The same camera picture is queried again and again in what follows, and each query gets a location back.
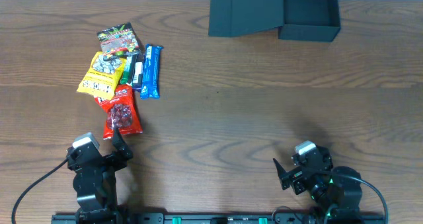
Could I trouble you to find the blue Oreo cookie pack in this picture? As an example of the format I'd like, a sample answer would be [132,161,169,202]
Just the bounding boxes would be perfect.
[140,44,163,99]

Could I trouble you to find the green snack bar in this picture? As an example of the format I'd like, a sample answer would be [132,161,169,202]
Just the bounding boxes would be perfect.
[120,54,138,85]

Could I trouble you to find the Haribo gummy candy bag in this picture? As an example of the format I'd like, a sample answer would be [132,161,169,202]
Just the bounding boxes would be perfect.
[96,22,141,60]

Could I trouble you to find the dark green box with lid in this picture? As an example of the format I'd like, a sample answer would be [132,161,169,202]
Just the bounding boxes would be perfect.
[208,0,341,42]

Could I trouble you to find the dark blue snack bar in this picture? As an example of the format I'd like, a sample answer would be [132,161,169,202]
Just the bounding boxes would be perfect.
[132,54,145,91]

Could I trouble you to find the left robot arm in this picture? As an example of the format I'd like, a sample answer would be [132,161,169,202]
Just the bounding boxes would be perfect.
[66,128,133,223]

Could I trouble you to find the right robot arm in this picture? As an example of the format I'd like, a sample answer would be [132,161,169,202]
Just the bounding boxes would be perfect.
[273,141,364,223]

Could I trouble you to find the red candy bag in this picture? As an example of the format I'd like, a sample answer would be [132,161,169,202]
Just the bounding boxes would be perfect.
[95,85,143,140]

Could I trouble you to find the yellow snack bag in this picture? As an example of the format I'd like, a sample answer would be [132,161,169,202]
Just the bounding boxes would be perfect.
[77,52,126,100]

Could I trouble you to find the black mounting rail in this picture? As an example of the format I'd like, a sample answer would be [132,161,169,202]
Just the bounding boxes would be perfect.
[51,213,385,224]

